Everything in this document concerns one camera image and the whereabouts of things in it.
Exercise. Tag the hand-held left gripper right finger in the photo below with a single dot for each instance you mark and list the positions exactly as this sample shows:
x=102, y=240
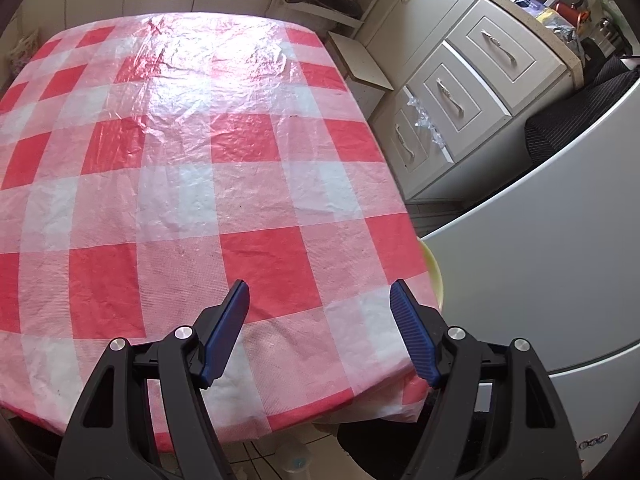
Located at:
x=412, y=335

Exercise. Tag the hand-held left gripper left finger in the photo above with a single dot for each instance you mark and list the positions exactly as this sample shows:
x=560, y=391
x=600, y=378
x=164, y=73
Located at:
x=225, y=340

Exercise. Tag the yellow plastic basin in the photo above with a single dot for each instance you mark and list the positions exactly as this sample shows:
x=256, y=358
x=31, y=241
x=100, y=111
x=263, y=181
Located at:
x=436, y=275

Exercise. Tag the black bin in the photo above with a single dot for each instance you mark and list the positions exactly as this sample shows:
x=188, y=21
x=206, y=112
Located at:
x=375, y=445

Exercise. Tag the red white checkered tablecloth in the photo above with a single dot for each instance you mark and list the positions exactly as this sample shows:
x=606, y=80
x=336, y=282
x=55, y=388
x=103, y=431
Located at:
x=200, y=200

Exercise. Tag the white refrigerator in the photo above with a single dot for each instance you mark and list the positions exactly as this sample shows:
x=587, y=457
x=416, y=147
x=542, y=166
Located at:
x=550, y=260

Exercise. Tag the clear plastic bag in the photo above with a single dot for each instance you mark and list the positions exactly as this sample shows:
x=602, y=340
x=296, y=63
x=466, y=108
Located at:
x=425, y=120

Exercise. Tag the cream cabinet with panelled drawers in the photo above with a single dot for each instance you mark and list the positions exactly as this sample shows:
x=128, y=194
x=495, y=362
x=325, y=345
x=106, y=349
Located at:
x=475, y=85

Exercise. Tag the white step stool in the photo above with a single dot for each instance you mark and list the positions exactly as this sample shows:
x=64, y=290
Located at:
x=357, y=57

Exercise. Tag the floral wastebasket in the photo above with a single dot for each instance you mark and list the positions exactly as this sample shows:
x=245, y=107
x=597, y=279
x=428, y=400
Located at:
x=22, y=52

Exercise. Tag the blue plastic packet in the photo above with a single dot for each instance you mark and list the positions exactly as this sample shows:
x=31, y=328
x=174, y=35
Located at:
x=532, y=2

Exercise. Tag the red pot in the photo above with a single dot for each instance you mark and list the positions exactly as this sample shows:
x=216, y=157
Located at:
x=572, y=17

